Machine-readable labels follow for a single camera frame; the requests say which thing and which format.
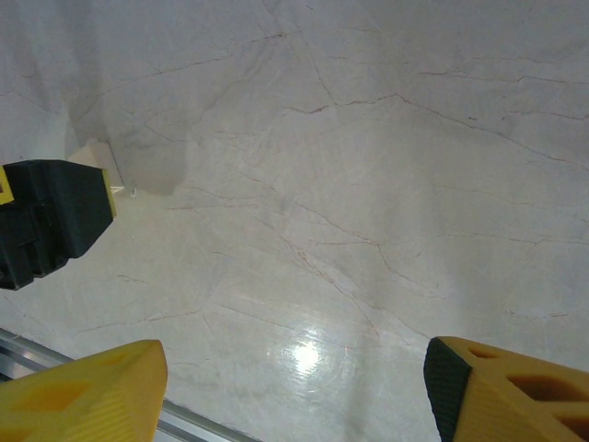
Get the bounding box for small white lego brick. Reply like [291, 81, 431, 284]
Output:
[66, 141, 128, 197]

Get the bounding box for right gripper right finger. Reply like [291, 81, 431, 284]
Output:
[422, 335, 589, 442]

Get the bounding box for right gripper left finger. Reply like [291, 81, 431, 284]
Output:
[0, 339, 169, 442]

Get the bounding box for aluminium mounting rail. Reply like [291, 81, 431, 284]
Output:
[0, 327, 264, 442]

